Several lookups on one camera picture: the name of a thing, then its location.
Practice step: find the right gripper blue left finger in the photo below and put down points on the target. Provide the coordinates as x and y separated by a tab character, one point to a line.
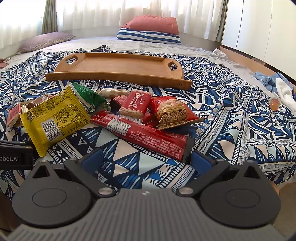
92	161

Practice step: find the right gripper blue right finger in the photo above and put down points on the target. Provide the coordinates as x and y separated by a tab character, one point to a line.
201	163

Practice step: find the red patterned biscuit packet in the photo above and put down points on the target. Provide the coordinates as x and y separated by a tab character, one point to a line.
13	118

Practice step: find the yellow snack packet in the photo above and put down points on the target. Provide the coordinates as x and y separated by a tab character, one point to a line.
54	119

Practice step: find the long red snack bar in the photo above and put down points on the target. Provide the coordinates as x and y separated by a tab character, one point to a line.
169	144

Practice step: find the red gold cracker packet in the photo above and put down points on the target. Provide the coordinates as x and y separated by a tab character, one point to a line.
171	112

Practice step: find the green snack packet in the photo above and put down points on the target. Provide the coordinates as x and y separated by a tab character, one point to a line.
90	99

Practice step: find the small dark red bar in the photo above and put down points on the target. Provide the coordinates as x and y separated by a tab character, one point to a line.
117	102

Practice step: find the brown snack packet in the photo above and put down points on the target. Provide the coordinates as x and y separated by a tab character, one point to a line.
30	104

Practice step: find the beige nougat bar packet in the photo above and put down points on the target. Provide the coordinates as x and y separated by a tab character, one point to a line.
108	93

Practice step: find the red Biscoff biscuit packet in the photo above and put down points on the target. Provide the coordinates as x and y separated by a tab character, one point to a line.
136	104

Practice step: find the blue patterned cloth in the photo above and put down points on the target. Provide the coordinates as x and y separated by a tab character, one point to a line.
238	126

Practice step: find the pink crumpled cloth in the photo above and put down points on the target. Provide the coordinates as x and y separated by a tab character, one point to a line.
3	63

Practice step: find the small orange jelly cup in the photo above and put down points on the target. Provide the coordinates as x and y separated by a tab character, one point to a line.
274	104

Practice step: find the wooden serving tray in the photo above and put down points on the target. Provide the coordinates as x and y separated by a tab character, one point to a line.
132	68

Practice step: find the blue clothing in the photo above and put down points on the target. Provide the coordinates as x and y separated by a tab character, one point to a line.
269	81

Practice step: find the white cloth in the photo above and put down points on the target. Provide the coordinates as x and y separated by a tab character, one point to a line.
285	95

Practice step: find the crumpled white tissue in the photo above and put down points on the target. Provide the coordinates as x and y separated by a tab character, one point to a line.
219	53

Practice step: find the purple pillow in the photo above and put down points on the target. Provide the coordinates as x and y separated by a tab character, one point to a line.
43	41

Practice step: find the grey bed sheet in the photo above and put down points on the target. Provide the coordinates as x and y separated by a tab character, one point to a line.
143	47

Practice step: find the blue striped pillow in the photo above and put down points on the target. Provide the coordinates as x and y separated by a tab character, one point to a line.
148	36

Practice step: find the white sheer curtain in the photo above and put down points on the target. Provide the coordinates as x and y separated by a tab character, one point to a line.
21	20

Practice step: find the olive green curtain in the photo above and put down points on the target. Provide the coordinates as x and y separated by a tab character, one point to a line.
49	24

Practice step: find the red pillow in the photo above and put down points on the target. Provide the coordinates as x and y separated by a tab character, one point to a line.
167	25

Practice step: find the white wardrobe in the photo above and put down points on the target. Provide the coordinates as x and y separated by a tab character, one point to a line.
264	30

